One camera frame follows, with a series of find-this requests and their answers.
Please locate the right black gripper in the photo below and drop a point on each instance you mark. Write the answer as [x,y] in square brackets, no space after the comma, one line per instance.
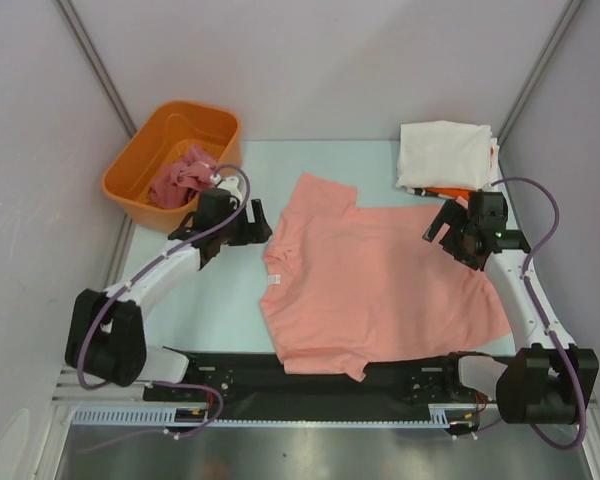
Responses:
[454,215]

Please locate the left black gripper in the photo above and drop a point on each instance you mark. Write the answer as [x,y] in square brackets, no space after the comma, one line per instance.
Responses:
[252,233]

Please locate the dark pink t-shirt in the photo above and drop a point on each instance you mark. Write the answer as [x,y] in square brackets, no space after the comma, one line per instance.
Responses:
[176,184]

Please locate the light pink t-shirt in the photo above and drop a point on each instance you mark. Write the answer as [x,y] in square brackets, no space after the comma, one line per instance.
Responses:
[349,286]

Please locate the orange plastic basket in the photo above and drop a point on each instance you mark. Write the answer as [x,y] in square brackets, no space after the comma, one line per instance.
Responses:
[165,136]

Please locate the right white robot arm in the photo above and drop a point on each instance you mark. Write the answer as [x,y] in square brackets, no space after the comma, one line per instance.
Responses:
[549,380]

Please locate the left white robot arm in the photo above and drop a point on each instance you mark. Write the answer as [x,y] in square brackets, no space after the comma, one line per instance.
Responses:
[107,342]

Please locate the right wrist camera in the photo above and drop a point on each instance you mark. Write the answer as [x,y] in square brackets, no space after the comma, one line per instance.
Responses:
[488,211]

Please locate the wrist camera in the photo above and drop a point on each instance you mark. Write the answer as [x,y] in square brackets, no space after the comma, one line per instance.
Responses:
[218,203]
[488,211]

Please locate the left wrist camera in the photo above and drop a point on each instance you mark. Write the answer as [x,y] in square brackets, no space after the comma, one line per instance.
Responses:
[218,203]

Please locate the white slotted cable duct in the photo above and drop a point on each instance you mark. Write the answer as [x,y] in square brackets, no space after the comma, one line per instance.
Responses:
[432,416]

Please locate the aluminium frame rail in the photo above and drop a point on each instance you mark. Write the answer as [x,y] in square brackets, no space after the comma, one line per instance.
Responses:
[80,390]

